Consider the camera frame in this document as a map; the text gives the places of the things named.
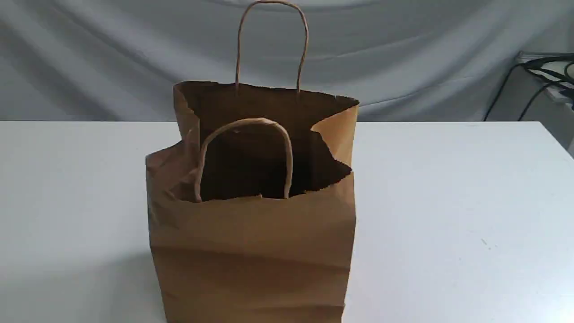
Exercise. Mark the brown paper bag with handles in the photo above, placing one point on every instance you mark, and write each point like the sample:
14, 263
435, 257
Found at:
252, 213

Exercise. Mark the grey draped backdrop cloth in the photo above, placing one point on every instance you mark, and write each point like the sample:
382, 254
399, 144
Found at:
404, 60

